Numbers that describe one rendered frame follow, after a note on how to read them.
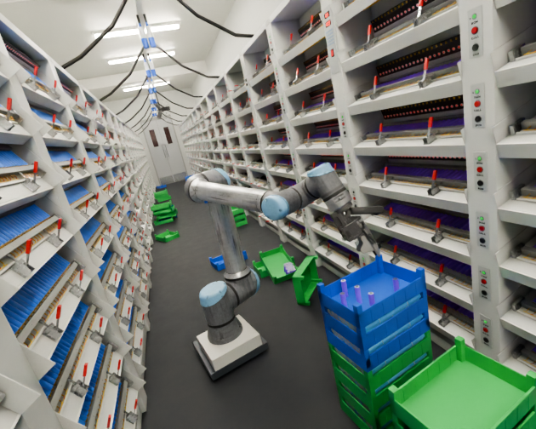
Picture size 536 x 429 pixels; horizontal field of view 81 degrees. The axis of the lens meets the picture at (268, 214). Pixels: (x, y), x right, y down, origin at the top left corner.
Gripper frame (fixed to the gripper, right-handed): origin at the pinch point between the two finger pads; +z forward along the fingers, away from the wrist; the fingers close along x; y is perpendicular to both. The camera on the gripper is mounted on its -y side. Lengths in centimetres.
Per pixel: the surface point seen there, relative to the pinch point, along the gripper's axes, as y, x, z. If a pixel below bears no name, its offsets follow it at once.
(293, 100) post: -28, -99, -92
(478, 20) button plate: -49, 28, -45
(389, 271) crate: -1.4, -8.1, 10.8
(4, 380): 83, 54, -29
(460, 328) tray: -16, -19, 49
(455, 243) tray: -28.1, -7.5, 14.4
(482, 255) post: -27.3, 6.2, 17.7
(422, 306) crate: -2.2, 4.1, 22.4
